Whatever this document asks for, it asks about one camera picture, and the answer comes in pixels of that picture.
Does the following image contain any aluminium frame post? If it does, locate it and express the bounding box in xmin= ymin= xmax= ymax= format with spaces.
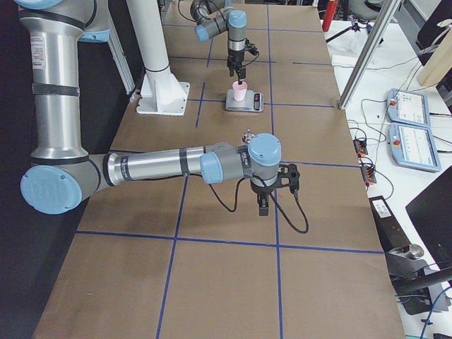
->
xmin=338 ymin=0 xmax=401 ymax=109

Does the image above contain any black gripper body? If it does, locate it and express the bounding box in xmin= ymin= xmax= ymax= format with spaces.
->
xmin=250 ymin=175 xmax=279 ymax=205
xmin=227 ymin=51 xmax=246 ymax=75

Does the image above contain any black monitor stand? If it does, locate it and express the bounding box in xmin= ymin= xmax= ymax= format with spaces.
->
xmin=369 ymin=168 xmax=451 ymax=315

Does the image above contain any glass sauce bottle metal spout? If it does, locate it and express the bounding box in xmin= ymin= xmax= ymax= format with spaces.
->
xmin=242 ymin=129 xmax=255 ymax=144

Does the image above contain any white digital kitchen scale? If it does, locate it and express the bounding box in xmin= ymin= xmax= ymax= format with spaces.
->
xmin=225 ymin=89 xmax=263 ymax=112

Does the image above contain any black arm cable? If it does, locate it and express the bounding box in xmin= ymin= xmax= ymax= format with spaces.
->
xmin=208 ymin=176 xmax=309 ymax=234

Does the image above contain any blue teach pendant far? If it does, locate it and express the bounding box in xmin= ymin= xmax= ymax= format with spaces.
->
xmin=386 ymin=88 xmax=431 ymax=127

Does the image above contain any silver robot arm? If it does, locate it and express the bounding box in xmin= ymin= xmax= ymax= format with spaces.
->
xmin=14 ymin=1 xmax=288 ymax=215
xmin=190 ymin=1 xmax=247 ymax=85

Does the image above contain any blue teach pendant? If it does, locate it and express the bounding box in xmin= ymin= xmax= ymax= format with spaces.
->
xmin=388 ymin=123 xmax=441 ymax=172
xmin=386 ymin=88 xmax=431 ymax=127

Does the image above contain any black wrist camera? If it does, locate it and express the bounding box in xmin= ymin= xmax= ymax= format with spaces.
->
xmin=275 ymin=164 xmax=300 ymax=196
xmin=244 ymin=39 xmax=259 ymax=57

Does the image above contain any blue teach pendant near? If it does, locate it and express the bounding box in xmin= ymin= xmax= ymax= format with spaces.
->
xmin=388 ymin=123 xmax=441 ymax=172

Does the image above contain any pink plastic cup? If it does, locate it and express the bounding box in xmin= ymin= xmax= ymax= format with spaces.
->
xmin=232 ymin=81 xmax=248 ymax=102

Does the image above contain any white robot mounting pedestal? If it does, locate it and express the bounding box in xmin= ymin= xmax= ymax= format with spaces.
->
xmin=126 ymin=0 xmax=190 ymax=116

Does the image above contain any red cylinder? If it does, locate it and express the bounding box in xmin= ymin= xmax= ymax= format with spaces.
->
xmin=322 ymin=0 xmax=338 ymax=32

